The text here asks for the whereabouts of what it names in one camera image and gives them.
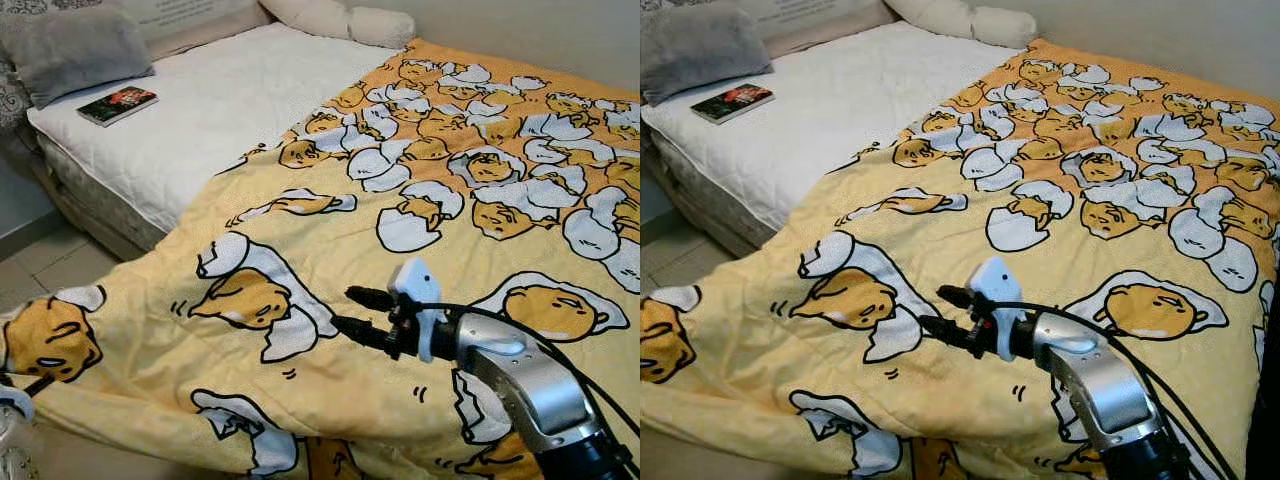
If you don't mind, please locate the yellow egg cartoon blanket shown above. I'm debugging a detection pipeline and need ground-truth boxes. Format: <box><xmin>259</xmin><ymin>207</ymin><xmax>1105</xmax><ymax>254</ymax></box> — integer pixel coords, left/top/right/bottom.
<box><xmin>0</xmin><ymin>38</ymin><xmax>641</xmax><ymax>480</ymax></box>
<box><xmin>640</xmin><ymin>38</ymin><xmax>1280</xmax><ymax>480</ymax></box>

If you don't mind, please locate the dark red-green paperback book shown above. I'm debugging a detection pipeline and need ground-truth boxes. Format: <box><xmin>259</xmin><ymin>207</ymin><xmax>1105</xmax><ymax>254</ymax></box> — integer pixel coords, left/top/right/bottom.
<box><xmin>690</xmin><ymin>82</ymin><xmax>776</xmax><ymax>125</ymax></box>
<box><xmin>77</xmin><ymin>86</ymin><xmax>159</xmax><ymax>128</ymax></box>

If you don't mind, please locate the grey plush pillow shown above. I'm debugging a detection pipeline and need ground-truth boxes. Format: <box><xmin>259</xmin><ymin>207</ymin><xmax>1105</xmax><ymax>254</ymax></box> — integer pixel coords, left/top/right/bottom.
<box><xmin>640</xmin><ymin>2</ymin><xmax>773</xmax><ymax>106</ymax></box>
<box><xmin>0</xmin><ymin>8</ymin><xmax>156</xmax><ymax>109</ymax></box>

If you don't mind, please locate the white quilted mattress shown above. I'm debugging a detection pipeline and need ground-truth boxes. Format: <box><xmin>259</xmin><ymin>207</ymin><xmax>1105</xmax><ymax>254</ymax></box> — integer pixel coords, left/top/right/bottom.
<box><xmin>642</xmin><ymin>22</ymin><xmax>1031</xmax><ymax>259</ymax></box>
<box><xmin>25</xmin><ymin>22</ymin><xmax>401</xmax><ymax>261</ymax></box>

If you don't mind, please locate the cream knotted bolster pillow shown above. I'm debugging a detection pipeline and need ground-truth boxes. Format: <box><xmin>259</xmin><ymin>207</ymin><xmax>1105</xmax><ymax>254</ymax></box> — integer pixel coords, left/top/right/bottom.
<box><xmin>885</xmin><ymin>0</ymin><xmax>1039</xmax><ymax>49</ymax></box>
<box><xmin>258</xmin><ymin>0</ymin><xmax>416</xmax><ymax>49</ymax></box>

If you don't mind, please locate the black nightstand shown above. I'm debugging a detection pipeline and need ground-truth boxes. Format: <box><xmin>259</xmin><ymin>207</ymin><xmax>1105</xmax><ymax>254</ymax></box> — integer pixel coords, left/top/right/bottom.
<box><xmin>1245</xmin><ymin>280</ymin><xmax>1280</xmax><ymax>480</ymax></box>

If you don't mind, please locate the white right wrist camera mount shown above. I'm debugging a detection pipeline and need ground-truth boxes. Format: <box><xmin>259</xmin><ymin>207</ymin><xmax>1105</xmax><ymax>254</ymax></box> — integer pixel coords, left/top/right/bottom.
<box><xmin>965</xmin><ymin>256</ymin><xmax>1031</xmax><ymax>361</ymax></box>
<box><xmin>388</xmin><ymin>258</ymin><xmax>446</xmax><ymax>363</ymax></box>

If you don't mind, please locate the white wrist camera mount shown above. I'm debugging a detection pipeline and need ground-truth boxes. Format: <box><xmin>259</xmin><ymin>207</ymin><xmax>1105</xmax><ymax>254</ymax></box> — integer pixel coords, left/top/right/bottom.
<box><xmin>965</xmin><ymin>256</ymin><xmax>1031</xmax><ymax>361</ymax></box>
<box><xmin>388</xmin><ymin>258</ymin><xmax>446</xmax><ymax>363</ymax></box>
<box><xmin>0</xmin><ymin>388</ymin><xmax>33</xmax><ymax>426</ymax></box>

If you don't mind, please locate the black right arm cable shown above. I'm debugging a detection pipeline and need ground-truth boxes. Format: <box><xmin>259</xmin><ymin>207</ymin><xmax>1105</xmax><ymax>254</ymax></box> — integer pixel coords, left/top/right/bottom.
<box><xmin>1010</xmin><ymin>300</ymin><xmax>1241</xmax><ymax>480</ymax></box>
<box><xmin>420</xmin><ymin>300</ymin><xmax>641</xmax><ymax>480</ymax></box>

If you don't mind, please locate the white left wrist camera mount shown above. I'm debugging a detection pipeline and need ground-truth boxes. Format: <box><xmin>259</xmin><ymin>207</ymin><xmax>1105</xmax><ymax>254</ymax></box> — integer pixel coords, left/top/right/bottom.
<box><xmin>0</xmin><ymin>388</ymin><xmax>33</xmax><ymax>426</ymax></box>

